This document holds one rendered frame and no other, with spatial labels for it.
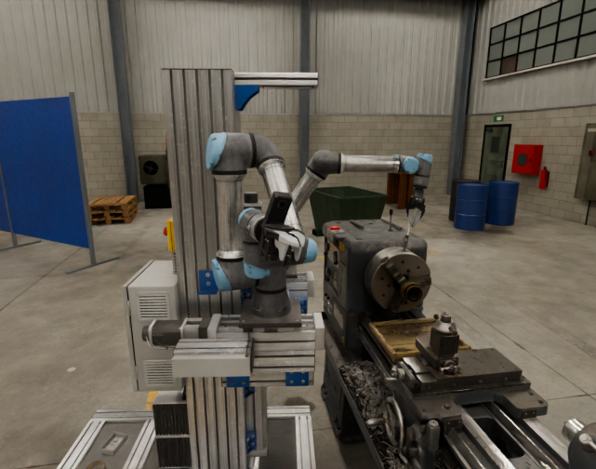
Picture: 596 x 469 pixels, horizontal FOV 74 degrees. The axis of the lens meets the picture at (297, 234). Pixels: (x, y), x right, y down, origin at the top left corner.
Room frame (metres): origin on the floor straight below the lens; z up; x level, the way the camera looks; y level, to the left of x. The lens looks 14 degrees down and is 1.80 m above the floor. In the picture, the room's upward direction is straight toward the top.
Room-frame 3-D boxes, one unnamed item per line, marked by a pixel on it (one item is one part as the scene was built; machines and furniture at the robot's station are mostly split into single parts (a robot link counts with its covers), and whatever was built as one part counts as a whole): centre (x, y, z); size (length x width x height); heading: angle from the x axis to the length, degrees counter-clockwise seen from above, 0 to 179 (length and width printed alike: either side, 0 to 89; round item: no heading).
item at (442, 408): (1.27, -0.62, 0.90); 0.47 x 0.30 x 0.06; 99
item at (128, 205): (8.68, 4.11, 0.22); 1.25 x 0.86 x 0.44; 13
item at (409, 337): (1.67, -0.56, 0.89); 0.36 x 0.30 x 0.04; 99
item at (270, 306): (1.38, 0.10, 1.21); 0.15 x 0.15 x 0.10
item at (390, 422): (1.25, -0.40, 0.75); 0.27 x 0.10 x 0.23; 9
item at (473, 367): (1.32, -0.60, 0.95); 0.43 x 0.17 x 0.05; 99
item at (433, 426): (1.11, -0.44, 0.84); 0.04 x 0.04 x 0.10; 9
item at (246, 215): (1.08, 0.12, 1.56); 0.11 x 0.08 x 0.09; 23
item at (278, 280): (1.37, 0.11, 1.33); 0.13 x 0.12 x 0.14; 113
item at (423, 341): (1.34, -0.53, 0.99); 0.20 x 0.10 x 0.05; 9
